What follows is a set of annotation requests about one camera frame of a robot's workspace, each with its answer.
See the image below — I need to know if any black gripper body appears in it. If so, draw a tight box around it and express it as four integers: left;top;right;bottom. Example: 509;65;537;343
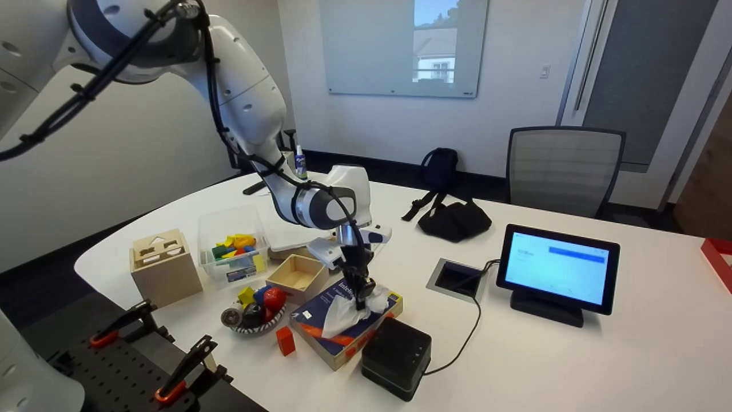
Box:
337;224;372;291

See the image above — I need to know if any white paper towel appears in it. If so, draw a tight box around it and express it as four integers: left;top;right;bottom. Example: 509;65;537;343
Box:
323;289;390;339

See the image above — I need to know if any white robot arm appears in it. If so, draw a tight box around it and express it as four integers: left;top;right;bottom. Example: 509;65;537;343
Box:
0;0;372;305

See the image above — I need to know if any blue and yellow book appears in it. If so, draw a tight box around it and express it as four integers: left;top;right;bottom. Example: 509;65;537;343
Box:
290;281;403;368

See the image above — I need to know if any small wooden tray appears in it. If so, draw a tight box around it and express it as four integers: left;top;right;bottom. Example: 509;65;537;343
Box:
267;255;328;301

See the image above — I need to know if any black box device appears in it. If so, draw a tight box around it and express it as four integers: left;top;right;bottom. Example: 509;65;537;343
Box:
361;318;432;402

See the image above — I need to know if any folded white cloth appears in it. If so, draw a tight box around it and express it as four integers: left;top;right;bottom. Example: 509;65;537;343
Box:
256;201;314;252

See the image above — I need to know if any orange block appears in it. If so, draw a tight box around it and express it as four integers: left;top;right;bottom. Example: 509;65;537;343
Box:
275;328;296;358

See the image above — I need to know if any black bag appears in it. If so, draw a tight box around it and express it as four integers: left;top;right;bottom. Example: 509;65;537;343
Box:
400;148;495;246

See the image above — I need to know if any small spray bottle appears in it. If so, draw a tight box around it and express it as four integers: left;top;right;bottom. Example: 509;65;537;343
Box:
293;144;307;178

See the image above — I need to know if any bowl of toy fruit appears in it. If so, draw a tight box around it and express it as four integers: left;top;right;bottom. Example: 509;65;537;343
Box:
219;285;288;337

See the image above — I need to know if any black remote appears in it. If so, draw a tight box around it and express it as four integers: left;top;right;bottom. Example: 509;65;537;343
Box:
242;181;265;194

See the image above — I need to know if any clear bin of toys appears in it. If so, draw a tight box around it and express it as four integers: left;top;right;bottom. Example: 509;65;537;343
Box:
197;206;267;285

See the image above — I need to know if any grey office chair left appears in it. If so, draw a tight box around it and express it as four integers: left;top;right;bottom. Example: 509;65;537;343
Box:
227;128;300;172

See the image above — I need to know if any grey office chair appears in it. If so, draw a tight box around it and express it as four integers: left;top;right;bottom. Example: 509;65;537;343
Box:
227;128;300;172
505;127;625;217

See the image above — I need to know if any black tablet on stand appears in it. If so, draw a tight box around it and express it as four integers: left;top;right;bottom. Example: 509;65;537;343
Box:
496;224;619;328

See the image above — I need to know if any right orange black clamp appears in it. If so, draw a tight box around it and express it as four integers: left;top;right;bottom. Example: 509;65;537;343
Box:
153;334;227;407

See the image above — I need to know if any orange black clamp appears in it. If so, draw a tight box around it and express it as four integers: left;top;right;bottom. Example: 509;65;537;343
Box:
88;301;172;350
153;334;227;407

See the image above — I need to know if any wooden shape sorter box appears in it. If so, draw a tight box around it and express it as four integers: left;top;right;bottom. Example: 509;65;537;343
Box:
130;229;201;308

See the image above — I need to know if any grey office chair right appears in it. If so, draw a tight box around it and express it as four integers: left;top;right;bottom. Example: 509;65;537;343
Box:
505;127;625;217

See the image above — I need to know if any left orange black clamp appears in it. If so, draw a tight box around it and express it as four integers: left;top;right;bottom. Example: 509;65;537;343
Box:
88;301;172;350

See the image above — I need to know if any table cable port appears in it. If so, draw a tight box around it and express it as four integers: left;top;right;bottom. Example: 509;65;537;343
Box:
428;260;483;301

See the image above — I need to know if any black cable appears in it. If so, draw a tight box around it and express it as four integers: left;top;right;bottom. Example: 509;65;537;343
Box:
423;260;502;378

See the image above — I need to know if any wall whiteboard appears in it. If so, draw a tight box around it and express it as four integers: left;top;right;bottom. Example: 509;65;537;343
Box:
320;0;490;101

